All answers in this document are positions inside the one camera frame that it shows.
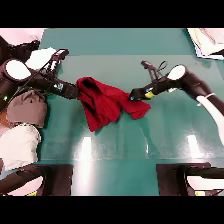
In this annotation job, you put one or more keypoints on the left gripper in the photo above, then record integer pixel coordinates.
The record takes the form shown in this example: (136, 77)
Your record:
(66, 89)

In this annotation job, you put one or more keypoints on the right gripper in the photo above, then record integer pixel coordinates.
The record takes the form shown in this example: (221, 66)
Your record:
(143, 92)

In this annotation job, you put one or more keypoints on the red garment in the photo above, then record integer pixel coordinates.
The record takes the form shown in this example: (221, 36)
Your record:
(103, 101)

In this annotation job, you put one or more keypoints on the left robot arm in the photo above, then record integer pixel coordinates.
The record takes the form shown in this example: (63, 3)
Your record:
(11, 88)

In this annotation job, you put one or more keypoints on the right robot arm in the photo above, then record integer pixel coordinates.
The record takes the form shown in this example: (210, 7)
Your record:
(195, 85)

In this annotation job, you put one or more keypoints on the white garment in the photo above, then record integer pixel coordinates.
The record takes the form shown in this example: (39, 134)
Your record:
(206, 41)
(40, 57)
(18, 146)

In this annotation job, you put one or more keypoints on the brown garment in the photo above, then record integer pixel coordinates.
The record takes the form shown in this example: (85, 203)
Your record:
(28, 110)

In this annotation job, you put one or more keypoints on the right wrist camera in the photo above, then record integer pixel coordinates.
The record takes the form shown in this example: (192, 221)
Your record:
(147, 64)

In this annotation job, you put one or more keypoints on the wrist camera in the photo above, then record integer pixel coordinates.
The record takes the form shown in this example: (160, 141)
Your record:
(147, 64)
(61, 52)

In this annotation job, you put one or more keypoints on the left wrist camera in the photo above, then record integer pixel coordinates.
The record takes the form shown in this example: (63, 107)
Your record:
(61, 52)

